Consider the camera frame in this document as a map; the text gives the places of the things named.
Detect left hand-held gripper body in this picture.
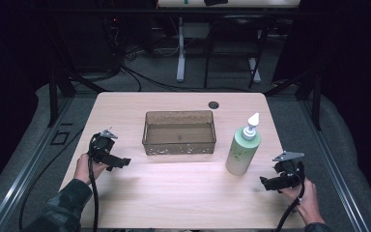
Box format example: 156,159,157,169
88,129,120,161

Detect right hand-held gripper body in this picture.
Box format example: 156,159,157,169
271,151,305,189

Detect green pump bottle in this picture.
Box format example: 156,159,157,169
225,111,263,177

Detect brown translucent plastic bin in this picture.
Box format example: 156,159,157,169
141,109,217,157

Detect person's left hand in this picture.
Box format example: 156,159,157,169
72,153,110,187

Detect person's right hand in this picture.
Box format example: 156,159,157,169
278,177,327,226

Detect black metal stand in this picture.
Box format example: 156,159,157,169
46,47,110,129
264,66,324,131

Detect dark equipment cabinet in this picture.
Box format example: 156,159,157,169
61,17,121,73

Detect white desk leg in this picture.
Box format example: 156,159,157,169
176,16,187,83
247,57,262,84

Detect black chair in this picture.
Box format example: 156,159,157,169
203,14,269,90

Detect white desk top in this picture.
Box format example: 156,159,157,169
157,0,301,10

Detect black item on desk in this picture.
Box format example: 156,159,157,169
203,0,229,7

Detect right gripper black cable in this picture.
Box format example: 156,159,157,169
272,159,306,232

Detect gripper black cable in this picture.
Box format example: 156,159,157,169
272,159,306,232
86,132,110,232

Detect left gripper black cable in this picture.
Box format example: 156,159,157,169
86,132,110,232

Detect aluminium floor rail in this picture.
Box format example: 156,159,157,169
0,96,75,232
298,96,371,232

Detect thin black floor cable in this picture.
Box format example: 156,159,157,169
18,128,85,232

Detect black floor cables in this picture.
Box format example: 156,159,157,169
109,42,267,94

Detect black metal frame bar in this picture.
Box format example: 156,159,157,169
28,8,301,17

